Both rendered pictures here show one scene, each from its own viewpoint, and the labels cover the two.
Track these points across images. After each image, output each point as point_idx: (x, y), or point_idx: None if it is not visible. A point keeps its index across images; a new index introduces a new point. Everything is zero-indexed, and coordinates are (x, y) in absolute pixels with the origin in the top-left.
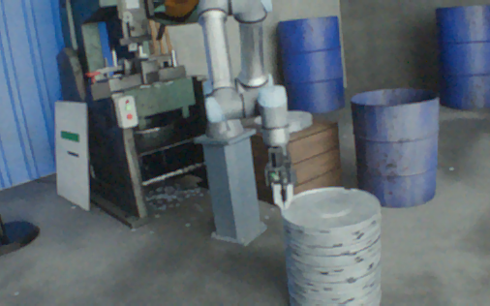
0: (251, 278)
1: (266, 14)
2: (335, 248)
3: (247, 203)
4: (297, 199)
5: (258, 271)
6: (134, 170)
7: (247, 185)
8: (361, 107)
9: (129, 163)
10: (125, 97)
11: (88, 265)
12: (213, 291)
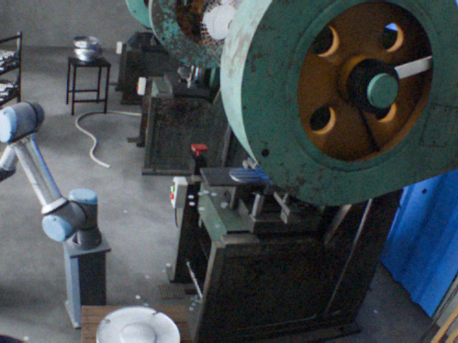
0: (27, 284)
1: (8, 144)
2: None
3: (68, 289)
4: None
5: (28, 291)
6: (177, 240)
7: (68, 279)
8: (5, 338)
9: (177, 232)
10: (178, 180)
11: (128, 239)
12: (35, 267)
